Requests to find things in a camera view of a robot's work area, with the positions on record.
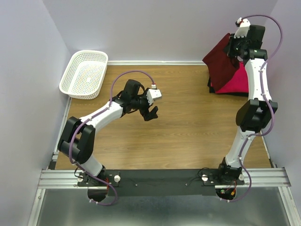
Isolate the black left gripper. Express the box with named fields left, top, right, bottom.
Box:
left=131, top=89, right=158, bottom=121

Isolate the maroon t shirt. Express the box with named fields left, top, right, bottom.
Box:
left=203, top=33, right=238, bottom=91

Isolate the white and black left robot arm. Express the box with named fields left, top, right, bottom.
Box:
left=57, top=79, right=162, bottom=186

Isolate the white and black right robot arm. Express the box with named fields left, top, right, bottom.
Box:
left=216, top=20, right=278, bottom=185

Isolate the folded pink t shirt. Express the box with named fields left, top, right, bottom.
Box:
left=207, top=62, right=249, bottom=97

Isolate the folded black t shirt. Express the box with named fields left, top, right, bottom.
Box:
left=207, top=75, right=248, bottom=97

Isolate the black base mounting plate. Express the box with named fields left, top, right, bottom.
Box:
left=78, top=168, right=245, bottom=202

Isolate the white plastic laundry basket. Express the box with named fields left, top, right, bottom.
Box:
left=59, top=50, right=108, bottom=100

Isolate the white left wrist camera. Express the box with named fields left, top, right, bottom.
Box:
left=146, top=84, right=162, bottom=106

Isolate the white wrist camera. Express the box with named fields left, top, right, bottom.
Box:
left=146, top=84, right=162, bottom=106
left=234, top=17, right=251, bottom=39

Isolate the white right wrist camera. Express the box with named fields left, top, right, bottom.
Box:
left=234, top=17, right=251, bottom=39

